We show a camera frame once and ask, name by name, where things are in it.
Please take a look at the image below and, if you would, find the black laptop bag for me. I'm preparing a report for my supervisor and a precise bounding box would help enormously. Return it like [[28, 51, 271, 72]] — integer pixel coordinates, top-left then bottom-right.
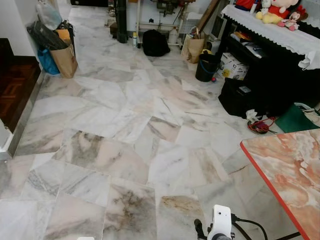
[[27, 21, 68, 51]]

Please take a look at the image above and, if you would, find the small pink doll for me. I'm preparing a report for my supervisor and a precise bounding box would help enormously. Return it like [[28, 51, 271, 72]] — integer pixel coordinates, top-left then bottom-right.
[[284, 11, 303, 32]]

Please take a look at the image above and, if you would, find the clear plastic bag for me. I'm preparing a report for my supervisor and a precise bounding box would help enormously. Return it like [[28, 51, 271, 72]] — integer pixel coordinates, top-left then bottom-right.
[[36, 2, 63, 31]]

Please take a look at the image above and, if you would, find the small brown paper bag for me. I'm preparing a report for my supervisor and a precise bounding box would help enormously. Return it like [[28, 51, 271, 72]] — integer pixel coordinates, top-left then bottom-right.
[[181, 32, 208, 64]]

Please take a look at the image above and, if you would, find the brown wooden plank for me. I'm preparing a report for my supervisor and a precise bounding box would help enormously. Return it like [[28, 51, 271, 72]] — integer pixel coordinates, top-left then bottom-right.
[[196, 0, 221, 32]]

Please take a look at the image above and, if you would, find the red yellow plush toy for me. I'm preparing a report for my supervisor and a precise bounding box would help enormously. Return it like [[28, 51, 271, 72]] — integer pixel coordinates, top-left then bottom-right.
[[256, 0, 301, 25]]

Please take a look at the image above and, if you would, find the green mat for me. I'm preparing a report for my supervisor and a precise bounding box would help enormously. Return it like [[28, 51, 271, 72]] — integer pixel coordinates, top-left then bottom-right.
[[274, 104, 320, 134]]

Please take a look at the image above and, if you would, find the large brown paper bag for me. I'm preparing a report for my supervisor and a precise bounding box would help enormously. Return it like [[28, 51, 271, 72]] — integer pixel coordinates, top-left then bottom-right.
[[50, 44, 79, 79]]

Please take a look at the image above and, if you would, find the black backpack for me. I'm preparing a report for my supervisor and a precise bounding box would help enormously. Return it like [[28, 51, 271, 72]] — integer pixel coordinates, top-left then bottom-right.
[[142, 29, 171, 57]]

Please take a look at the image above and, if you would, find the white metal shelf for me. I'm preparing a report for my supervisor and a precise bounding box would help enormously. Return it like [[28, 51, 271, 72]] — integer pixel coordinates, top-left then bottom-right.
[[134, 0, 206, 48]]

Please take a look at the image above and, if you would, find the white lace cloth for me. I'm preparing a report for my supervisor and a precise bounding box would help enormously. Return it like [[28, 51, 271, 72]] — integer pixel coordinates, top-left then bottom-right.
[[221, 5, 320, 70]]

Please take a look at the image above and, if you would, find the black pole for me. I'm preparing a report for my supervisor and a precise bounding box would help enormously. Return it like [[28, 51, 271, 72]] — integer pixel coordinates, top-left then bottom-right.
[[115, 0, 130, 44]]

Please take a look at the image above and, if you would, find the white cardboard box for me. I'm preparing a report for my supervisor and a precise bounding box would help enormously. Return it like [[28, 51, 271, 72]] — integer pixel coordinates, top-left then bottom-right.
[[218, 52, 249, 81]]

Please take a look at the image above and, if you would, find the black fabric bag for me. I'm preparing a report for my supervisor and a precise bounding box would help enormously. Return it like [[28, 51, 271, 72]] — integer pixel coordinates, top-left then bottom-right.
[[218, 77, 261, 119]]

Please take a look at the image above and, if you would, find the black bucket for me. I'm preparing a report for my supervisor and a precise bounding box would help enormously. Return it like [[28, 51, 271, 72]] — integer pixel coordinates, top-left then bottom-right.
[[195, 52, 221, 83]]

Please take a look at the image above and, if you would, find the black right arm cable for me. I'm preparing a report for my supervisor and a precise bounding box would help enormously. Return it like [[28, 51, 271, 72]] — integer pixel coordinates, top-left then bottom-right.
[[230, 214, 269, 240]]

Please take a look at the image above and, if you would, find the white plastic bottle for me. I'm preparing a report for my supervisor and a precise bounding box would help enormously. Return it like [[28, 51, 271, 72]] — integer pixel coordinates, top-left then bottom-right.
[[168, 27, 179, 45]]

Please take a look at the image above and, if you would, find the blue bag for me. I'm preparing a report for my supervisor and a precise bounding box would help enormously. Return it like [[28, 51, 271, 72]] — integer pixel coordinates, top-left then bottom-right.
[[37, 47, 61, 76]]

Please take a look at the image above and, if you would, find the black piano cabinet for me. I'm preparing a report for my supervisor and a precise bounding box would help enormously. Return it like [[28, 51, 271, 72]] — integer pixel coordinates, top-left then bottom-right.
[[220, 15, 320, 118]]

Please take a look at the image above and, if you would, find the red cable coil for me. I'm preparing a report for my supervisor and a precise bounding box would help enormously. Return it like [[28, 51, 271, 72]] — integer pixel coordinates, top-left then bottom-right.
[[247, 116, 277, 135]]

